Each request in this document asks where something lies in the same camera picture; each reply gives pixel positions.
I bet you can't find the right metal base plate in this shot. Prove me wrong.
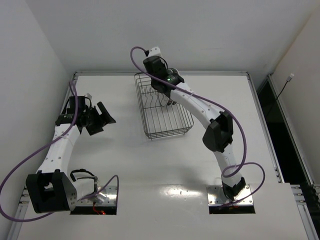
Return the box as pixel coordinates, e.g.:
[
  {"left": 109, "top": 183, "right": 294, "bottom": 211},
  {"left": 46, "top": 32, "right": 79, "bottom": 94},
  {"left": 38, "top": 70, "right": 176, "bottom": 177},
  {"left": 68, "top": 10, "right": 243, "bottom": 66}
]
[{"left": 206, "top": 185, "right": 254, "bottom": 207}]

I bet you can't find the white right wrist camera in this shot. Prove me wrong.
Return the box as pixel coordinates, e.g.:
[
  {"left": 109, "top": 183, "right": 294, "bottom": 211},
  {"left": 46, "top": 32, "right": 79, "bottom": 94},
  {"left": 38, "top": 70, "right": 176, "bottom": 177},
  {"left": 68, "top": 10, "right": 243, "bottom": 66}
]
[{"left": 145, "top": 46, "right": 162, "bottom": 58}]

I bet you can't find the grey wire dish rack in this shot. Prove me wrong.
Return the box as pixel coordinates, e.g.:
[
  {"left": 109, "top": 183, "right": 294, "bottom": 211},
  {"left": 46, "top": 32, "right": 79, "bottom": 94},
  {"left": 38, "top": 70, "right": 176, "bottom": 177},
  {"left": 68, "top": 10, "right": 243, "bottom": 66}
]
[{"left": 134, "top": 72, "right": 194, "bottom": 140}]

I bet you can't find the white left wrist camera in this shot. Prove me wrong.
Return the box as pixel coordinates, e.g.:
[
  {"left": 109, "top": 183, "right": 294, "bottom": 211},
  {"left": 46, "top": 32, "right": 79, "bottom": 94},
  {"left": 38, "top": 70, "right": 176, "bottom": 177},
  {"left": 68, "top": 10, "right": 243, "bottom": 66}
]
[{"left": 85, "top": 93, "right": 92, "bottom": 99}]

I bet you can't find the white plate with teal rim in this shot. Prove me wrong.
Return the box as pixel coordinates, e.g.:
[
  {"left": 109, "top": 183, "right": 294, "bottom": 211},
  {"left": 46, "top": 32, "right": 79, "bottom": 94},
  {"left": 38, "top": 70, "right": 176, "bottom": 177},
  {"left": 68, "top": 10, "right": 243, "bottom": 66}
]
[{"left": 159, "top": 93, "right": 169, "bottom": 107}]

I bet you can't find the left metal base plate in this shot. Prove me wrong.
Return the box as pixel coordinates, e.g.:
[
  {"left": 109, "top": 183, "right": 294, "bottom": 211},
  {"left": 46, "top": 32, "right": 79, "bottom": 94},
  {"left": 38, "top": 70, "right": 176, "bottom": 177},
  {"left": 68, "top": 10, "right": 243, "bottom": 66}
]
[{"left": 76, "top": 185, "right": 118, "bottom": 207}]

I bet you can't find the metal base plate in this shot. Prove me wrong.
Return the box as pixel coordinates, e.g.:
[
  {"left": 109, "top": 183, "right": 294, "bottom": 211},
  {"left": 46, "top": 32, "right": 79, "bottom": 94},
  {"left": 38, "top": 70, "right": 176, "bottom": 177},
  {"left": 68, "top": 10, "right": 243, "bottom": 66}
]
[
  {"left": 206, "top": 185, "right": 254, "bottom": 207},
  {"left": 76, "top": 185, "right": 118, "bottom": 207}
]

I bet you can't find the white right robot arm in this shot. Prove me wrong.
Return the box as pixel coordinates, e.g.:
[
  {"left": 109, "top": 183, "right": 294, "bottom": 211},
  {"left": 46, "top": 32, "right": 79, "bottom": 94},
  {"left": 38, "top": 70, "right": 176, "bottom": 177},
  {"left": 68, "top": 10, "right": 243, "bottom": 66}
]
[{"left": 143, "top": 55, "right": 246, "bottom": 201}]

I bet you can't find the black cable with white plug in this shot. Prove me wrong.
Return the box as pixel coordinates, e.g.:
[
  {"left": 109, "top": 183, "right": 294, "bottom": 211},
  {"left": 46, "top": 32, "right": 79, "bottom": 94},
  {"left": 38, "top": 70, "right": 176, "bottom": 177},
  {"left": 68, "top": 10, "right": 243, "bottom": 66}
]
[{"left": 276, "top": 73, "right": 295, "bottom": 101}]

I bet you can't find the aluminium frame rail right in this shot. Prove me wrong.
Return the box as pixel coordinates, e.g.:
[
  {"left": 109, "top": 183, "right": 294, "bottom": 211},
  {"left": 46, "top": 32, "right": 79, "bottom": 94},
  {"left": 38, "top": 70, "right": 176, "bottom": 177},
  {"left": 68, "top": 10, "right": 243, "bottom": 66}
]
[{"left": 263, "top": 75, "right": 320, "bottom": 239}]

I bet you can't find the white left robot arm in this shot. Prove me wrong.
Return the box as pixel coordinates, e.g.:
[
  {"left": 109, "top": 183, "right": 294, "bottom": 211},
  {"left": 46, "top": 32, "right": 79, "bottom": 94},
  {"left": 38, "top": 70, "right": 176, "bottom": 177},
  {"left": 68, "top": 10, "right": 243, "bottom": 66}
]
[{"left": 26, "top": 96, "right": 116, "bottom": 214}]

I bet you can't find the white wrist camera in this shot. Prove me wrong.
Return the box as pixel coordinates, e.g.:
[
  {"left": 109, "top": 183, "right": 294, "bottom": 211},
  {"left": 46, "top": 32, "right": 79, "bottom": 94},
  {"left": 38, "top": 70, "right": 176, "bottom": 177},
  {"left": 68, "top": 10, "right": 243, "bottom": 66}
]
[
  {"left": 85, "top": 93, "right": 92, "bottom": 99},
  {"left": 145, "top": 46, "right": 162, "bottom": 58}
]

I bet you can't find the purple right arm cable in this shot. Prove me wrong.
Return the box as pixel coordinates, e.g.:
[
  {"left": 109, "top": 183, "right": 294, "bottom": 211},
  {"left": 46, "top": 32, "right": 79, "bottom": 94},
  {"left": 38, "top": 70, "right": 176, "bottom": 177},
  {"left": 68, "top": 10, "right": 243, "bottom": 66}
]
[{"left": 129, "top": 46, "right": 266, "bottom": 210}]

